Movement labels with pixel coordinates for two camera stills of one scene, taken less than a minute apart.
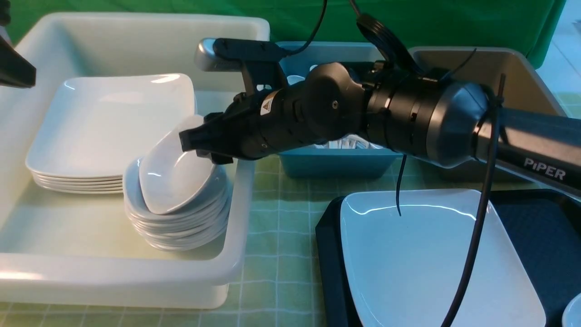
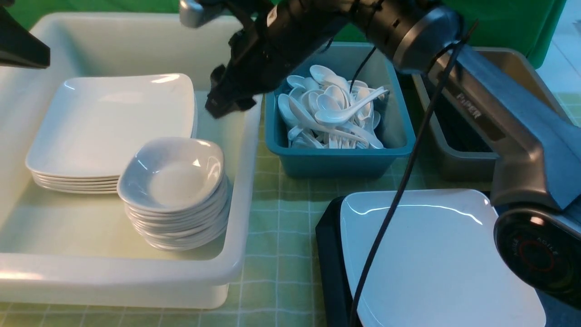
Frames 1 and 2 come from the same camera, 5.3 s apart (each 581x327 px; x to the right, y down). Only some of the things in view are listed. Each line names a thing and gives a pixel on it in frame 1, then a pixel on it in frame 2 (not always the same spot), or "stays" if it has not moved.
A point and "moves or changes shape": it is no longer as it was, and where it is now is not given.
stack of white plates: (94, 126) stays
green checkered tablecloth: (277, 287) stays
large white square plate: (405, 270) stays
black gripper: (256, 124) → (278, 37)
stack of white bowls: (175, 200) stays
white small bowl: (170, 178) moves or changes shape
